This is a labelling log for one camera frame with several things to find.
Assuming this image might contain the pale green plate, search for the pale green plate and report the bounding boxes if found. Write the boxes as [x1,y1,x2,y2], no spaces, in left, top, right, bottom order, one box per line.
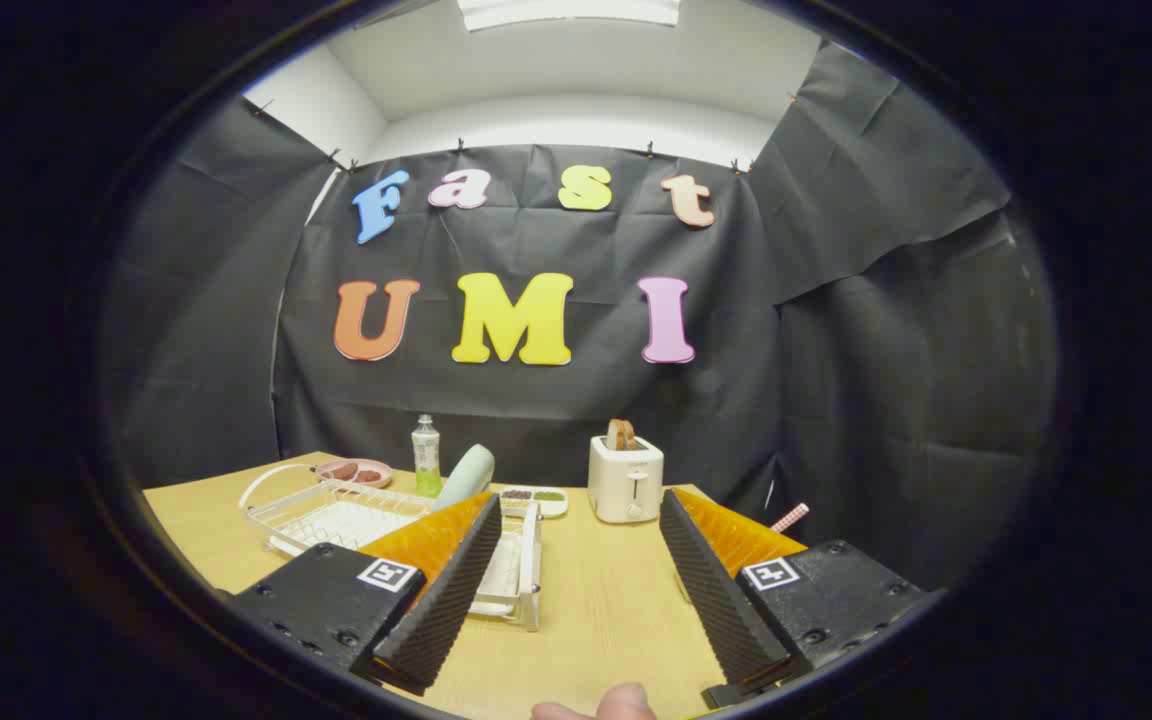
[433,444,497,511]

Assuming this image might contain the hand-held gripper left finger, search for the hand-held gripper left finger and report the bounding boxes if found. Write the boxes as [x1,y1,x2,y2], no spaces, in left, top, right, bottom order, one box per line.
[226,490,504,698]

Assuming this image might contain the white wire dish rack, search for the white wire dish rack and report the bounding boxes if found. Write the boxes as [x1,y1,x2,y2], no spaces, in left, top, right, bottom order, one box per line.
[239,463,544,633]

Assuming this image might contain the white toaster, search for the white toaster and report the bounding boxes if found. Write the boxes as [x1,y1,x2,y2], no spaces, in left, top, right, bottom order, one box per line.
[588,434,665,525]

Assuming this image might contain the pink plate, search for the pink plate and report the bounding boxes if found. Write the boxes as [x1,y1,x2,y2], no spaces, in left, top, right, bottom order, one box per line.
[314,458,395,490]

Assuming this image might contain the white divided condiment tray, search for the white divided condiment tray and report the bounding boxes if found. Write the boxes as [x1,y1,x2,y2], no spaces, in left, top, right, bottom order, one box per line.
[496,486,569,519]

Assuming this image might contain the clear bottle with green liquid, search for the clear bottle with green liquid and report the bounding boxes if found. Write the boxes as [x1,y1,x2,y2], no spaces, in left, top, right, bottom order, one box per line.
[411,414,442,499]

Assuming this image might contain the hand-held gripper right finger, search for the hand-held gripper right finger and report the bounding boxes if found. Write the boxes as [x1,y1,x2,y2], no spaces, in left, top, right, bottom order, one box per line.
[658,487,945,709]

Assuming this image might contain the ceiling light panel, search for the ceiling light panel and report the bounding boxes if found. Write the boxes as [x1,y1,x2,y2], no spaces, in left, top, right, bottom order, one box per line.
[456,0,682,31]

